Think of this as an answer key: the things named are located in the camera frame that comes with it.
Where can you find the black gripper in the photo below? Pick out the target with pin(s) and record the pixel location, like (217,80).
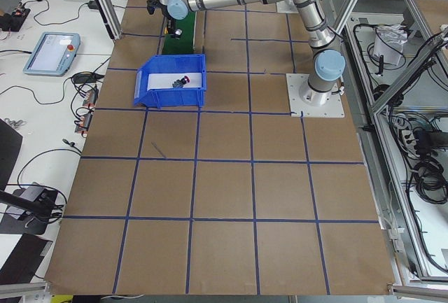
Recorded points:
(170,22)

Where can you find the red mushroom push button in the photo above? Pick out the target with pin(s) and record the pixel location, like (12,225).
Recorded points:
(179,83)

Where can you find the green conveyor belt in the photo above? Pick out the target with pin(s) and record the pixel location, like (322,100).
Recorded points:
(185,44)

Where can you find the black power adapter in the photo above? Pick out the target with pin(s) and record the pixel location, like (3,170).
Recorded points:
(92,5)

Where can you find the left blue plastic bin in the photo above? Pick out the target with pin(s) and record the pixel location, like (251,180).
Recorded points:
(154,81)

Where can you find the near teach pendant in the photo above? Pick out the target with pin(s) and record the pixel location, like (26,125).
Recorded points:
(53,54)

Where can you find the black monitor stand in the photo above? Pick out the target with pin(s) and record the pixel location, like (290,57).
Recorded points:
(30,210)

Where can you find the white paper bag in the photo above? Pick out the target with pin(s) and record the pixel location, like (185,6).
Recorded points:
(389,43)

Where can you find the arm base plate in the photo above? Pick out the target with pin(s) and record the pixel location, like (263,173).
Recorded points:
(286,6)
(306,103)

